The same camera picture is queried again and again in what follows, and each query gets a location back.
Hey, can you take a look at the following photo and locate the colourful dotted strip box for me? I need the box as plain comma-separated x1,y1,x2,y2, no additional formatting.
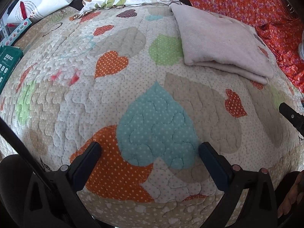
1,19,32,46

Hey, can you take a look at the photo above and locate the red floral bedsheet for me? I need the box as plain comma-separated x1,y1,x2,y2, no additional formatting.
189,0,303,91

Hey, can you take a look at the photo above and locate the teal cardboard box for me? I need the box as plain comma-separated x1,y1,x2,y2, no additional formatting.
0,46,23,92

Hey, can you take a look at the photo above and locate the pale pink knit sweater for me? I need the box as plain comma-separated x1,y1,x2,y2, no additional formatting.
169,3,275,84

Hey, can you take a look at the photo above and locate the right hand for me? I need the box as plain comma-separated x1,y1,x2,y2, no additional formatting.
278,170,303,218

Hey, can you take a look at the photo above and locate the heart patchwork quilt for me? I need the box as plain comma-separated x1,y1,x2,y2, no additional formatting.
1,6,303,227

